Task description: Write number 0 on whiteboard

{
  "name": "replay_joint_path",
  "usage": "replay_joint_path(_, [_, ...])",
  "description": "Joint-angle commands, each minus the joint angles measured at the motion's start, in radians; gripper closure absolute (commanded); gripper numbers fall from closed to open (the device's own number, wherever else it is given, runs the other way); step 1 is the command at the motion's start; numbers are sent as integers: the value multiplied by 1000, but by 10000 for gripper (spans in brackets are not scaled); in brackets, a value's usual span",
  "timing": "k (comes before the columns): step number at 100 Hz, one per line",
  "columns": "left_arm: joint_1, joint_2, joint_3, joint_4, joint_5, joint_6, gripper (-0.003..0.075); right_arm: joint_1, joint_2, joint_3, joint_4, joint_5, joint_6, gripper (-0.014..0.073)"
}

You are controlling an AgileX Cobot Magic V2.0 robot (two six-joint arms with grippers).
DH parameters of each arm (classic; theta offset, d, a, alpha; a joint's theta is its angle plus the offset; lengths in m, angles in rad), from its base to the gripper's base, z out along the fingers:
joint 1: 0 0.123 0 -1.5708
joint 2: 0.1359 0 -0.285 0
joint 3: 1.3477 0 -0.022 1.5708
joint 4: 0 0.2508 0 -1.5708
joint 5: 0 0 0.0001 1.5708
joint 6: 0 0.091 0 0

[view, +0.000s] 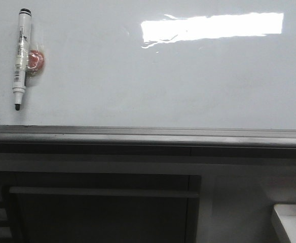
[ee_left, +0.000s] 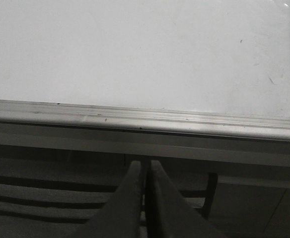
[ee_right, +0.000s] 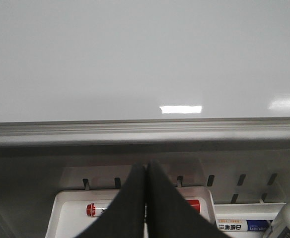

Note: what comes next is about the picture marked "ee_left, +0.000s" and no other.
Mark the dark slatted chair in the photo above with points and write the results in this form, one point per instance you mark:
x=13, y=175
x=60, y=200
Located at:
x=38, y=208

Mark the white whiteboard with aluminium frame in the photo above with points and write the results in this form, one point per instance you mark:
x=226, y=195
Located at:
x=205, y=67

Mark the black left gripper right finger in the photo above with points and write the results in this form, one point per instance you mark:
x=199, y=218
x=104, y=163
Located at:
x=168, y=215

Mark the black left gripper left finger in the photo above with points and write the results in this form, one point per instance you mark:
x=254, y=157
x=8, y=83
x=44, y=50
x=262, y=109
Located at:
x=120, y=217

